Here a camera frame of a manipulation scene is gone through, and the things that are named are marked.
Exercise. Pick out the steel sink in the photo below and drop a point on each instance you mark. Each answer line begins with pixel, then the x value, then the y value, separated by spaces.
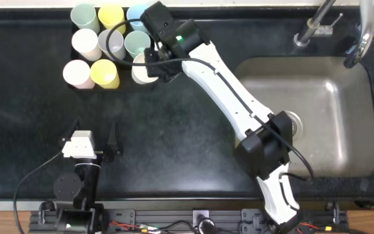
pixel 336 113

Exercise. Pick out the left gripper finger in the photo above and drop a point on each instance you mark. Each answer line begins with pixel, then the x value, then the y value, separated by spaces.
pixel 115 143
pixel 69 135

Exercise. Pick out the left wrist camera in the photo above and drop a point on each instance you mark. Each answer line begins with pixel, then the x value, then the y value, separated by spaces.
pixel 80 144

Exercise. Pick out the steel tap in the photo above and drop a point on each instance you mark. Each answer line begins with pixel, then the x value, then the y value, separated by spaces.
pixel 307 31

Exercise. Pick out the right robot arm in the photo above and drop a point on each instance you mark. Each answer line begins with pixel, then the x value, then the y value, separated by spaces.
pixel 226 91

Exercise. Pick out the black tray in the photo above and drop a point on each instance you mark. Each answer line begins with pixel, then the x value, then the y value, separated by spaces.
pixel 125 78

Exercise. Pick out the grey cup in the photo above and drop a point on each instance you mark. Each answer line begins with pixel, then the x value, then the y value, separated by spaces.
pixel 117 44

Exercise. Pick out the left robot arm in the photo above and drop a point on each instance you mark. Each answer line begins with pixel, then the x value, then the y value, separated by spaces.
pixel 67 188

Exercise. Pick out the green cup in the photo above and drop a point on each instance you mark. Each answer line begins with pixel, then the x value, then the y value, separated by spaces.
pixel 83 16
pixel 136 42

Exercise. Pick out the white cup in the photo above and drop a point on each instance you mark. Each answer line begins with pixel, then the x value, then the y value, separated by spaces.
pixel 84 42
pixel 140 73

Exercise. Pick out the pink cup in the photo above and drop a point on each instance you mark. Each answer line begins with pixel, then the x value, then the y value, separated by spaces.
pixel 76 73

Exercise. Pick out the blue cup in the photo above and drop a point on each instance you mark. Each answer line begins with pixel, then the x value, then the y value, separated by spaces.
pixel 135 16

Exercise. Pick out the mounting rail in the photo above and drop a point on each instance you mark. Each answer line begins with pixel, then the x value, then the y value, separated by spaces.
pixel 174 219

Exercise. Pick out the yellow cup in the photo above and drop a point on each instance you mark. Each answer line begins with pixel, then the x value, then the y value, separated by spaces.
pixel 104 73
pixel 110 16

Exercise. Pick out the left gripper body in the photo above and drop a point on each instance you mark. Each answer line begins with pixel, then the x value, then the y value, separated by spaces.
pixel 105 156

